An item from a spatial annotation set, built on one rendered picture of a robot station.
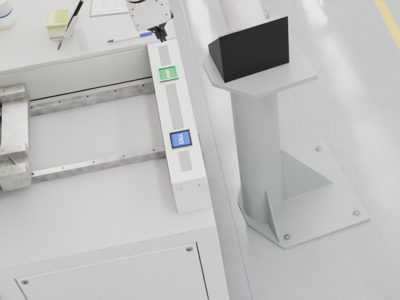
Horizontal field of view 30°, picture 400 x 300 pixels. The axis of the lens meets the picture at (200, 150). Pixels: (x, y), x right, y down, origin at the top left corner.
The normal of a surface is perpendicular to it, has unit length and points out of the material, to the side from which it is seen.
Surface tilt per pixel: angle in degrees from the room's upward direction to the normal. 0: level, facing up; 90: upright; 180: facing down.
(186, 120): 0
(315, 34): 0
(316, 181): 90
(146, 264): 90
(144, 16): 90
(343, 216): 0
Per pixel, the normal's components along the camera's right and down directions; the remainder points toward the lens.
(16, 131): -0.11, -0.64
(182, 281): 0.16, 0.74
